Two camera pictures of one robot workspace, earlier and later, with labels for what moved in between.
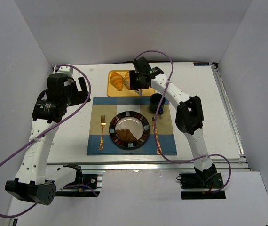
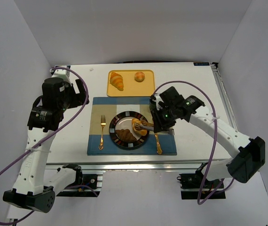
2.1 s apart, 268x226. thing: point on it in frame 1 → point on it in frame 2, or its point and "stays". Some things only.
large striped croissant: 116,80 stays
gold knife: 159,150 stays
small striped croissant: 126,81 → 142,132
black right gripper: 135,84 → 159,121
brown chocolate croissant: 125,135 stays
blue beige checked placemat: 104,109 stays
